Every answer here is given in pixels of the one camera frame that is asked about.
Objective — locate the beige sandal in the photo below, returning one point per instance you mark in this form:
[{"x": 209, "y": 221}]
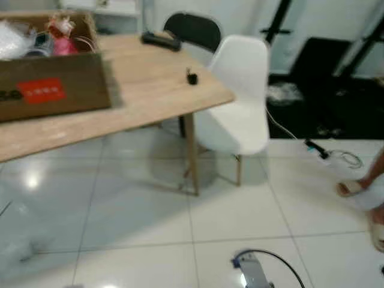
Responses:
[{"x": 350, "y": 189}]

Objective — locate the black floor mat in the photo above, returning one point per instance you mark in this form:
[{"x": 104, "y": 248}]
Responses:
[{"x": 336, "y": 108}]

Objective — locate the black power strip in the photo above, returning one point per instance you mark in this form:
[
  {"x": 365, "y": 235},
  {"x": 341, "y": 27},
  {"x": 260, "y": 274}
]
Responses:
[{"x": 316, "y": 149}]

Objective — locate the black stand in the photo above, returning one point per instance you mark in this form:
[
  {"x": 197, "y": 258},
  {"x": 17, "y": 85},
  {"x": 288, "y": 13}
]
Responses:
[
  {"x": 366, "y": 48},
  {"x": 281, "y": 18}
]

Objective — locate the white plastic bag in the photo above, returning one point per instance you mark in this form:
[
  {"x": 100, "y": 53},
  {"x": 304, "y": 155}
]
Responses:
[{"x": 285, "y": 93}]

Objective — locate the white plastic chair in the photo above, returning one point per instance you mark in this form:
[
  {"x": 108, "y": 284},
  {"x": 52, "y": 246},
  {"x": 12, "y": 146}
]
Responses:
[{"x": 240, "y": 90}]

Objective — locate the small black object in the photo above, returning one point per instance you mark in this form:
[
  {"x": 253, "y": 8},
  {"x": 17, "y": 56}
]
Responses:
[{"x": 192, "y": 78}]

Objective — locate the black chair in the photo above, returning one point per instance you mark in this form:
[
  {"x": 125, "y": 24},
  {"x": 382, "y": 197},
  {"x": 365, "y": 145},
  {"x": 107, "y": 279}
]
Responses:
[{"x": 192, "y": 30}]

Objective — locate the light wooden table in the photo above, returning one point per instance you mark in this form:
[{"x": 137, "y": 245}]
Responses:
[{"x": 150, "y": 90}]

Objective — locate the long black device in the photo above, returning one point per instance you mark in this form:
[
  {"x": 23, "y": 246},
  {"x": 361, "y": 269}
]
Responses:
[{"x": 161, "y": 41}]

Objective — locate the white shelf unit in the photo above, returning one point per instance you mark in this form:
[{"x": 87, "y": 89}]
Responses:
[{"x": 114, "y": 7}]

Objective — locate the brown cardboard box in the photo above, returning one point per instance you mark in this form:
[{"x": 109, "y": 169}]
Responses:
[{"x": 72, "y": 78}]

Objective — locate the orange printed wrapper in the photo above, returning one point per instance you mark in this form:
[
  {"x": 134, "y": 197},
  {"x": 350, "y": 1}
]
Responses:
[{"x": 60, "y": 27}]

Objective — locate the grey plastic item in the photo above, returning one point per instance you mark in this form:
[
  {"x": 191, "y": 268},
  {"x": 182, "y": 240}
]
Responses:
[{"x": 39, "y": 46}]

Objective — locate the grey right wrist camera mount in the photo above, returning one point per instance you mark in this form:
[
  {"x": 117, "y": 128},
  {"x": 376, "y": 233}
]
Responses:
[{"x": 255, "y": 275}]

